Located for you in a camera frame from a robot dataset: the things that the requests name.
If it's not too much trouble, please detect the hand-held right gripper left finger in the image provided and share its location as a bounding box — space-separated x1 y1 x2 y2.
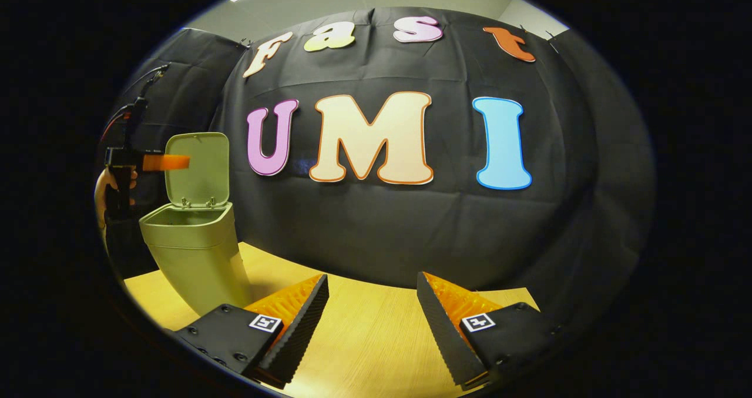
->
173 273 330 390

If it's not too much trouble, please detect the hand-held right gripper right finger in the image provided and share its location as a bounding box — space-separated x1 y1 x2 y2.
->
416 271 565 392

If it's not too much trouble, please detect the green desktop garbage bin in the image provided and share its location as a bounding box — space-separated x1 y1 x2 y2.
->
139 132 253 316

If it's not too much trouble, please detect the wooden desktop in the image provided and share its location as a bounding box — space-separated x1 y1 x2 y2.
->
123 242 541 398

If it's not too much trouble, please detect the black backdrop cloth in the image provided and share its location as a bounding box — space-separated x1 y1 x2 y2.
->
97 7 656 328

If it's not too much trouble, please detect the thin black cable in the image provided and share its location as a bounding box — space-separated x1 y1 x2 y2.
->
100 63 171 146

